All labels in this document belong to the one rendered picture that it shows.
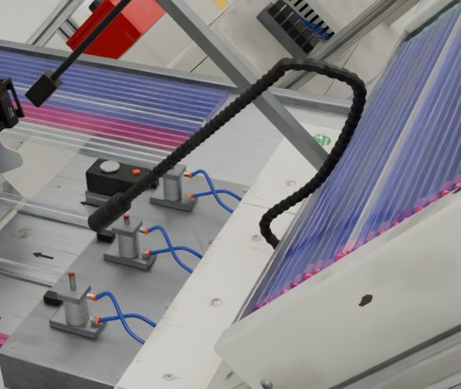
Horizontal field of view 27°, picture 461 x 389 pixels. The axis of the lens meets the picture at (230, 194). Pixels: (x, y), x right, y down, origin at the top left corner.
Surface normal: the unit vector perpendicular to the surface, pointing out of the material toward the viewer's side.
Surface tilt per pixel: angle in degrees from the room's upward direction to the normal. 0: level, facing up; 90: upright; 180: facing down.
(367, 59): 0
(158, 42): 0
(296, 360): 90
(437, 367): 90
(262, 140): 43
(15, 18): 0
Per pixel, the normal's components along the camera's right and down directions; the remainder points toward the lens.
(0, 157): -0.31, 0.53
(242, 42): 0.62, -0.47
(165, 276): -0.02, -0.82
